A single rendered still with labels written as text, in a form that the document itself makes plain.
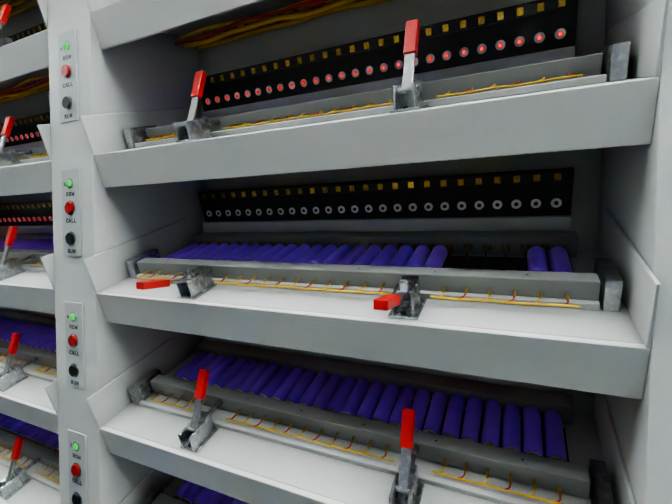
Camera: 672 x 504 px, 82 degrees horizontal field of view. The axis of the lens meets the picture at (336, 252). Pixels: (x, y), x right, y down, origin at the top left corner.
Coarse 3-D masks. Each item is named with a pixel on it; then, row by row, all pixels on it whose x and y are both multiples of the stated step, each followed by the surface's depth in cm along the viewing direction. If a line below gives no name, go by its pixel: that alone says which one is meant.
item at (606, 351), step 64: (128, 256) 57; (512, 256) 45; (640, 256) 29; (128, 320) 52; (192, 320) 46; (256, 320) 42; (320, 320) 38; (384, 320) 36; (448, 320) 34; (512, 320) 33; (576, 320) 31; (640, 320) 28; (576, 384) 30; (640, 384) 28
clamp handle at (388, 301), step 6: (402, 282) 35; (402, 288) 36; (408, 288) 35; (390, 294) 33; (396, 294) 34; (402, 294) 34; (408, 294) 35; (378, 300) 30; (384, 300) 29; (390, 300) 30; (396, 300) 31; (378, 306) 30; (384, 306) 29; (390, 306) 30
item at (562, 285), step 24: (144, 264) 55; (168, 264) 53; (192, 264) 51; (216, 264) 50; (240, 264) 48; (264, 264) 47; (288, 264) 46; (312, 264) 45; (336, 264) 44; (312, 288) 42; (360, 288) 40; (432, 288) 38; (456, 288) 37; (480, 288) 36; (504, 288) 35; (528, 288) 34; (552, 288) 34; (576, 288) 33
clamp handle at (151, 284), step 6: (186, 270) 47; (192, 276) 47; (138, 282) 41; (144, 282) 41; (150, 282) 41; (156, 282) 42; (162, 282) 43; (168, 282) 43; (174, 282) 44; (180, 282) 45; (138, 288) 41; (144, 288) 41; (150, 288) 41
